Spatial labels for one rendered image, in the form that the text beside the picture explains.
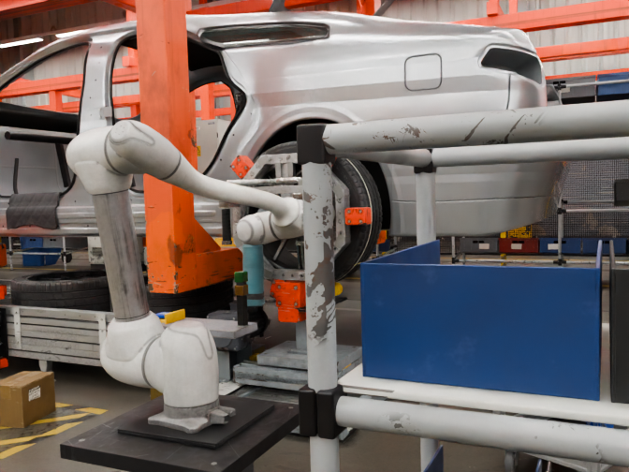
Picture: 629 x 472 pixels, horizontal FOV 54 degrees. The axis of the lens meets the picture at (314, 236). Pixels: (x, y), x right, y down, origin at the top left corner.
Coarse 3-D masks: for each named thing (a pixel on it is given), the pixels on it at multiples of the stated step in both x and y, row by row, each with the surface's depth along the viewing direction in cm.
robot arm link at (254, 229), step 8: (248, 216) 204; (256, 216) 205; (264, 216) 205; (240, 224) 203; (248, 224) 202; (256, 224) 202; (264, 224) 204; (240, 232) 203; (248, 232) 202; (256, 232) 202; (264, 232) 204; (272, 232) 204; (240, 240) 205; (248, 240) 203; (256, 240) 204; (264, 240) 205; (272, 240) 207
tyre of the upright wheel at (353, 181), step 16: (288, 144) 272; (256, 160) 279; (336, 160) 263; (352, 160) 273; (352, 176) 261; (368, 176) 275; (352, 192) 261; (352, 240) 262; (352, 256) 263; (368, 256) 280; (336, 272) 267; (352, 272) 280
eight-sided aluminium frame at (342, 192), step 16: (272, 160) 267; (288, 160) 263; (256, 176) 272; (336, 176) 260; (336, 192) 255; (240, 208) 275; (336, 208) 256; (336, 224) 256; (336, 240) 256; (336, 256) 262; (272, 272) 270; (288, 272) 267; (304, 272) 264
